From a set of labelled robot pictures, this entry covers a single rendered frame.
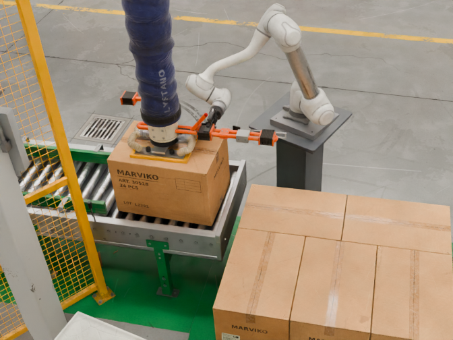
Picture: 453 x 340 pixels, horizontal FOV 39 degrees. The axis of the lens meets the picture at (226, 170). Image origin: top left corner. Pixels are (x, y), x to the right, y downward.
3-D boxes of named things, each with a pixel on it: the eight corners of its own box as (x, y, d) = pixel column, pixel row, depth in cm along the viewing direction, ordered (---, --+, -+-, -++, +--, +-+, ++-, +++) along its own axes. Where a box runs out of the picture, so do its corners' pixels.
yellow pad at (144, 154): (129, 158, 362) (128, 150, 358) (135, 147, 369) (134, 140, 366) (187, 164, 354) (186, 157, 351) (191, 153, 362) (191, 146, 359)
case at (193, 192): (118, 210, 387) (106, 159, 362) (142, 170, 416) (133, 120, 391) (212, 226, 372) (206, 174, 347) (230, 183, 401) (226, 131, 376)
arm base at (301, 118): (289, 104, 426) (290, 96, 423) (319, 113, 417) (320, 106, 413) (276, 115, 414) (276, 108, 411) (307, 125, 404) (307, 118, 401)
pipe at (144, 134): (129, 150, 361) (128, 142, 357) (144, 125, 380) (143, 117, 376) (187, 156, 354) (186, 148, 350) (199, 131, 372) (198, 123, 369)
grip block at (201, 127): (196, 140, 354) (195, 131, 351) (201, 129, 362) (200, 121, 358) (211, 142, 353) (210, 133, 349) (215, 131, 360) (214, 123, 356)
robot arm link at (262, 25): (251, 23, 365) (261, 33, 354) (268, -4, 359) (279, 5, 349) (267, 32, 372) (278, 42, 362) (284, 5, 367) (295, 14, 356)
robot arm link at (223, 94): (222, 117, 379) (203, 105, 377) (228, 102, 391) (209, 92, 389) (230, 104, 372) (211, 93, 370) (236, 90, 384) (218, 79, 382)
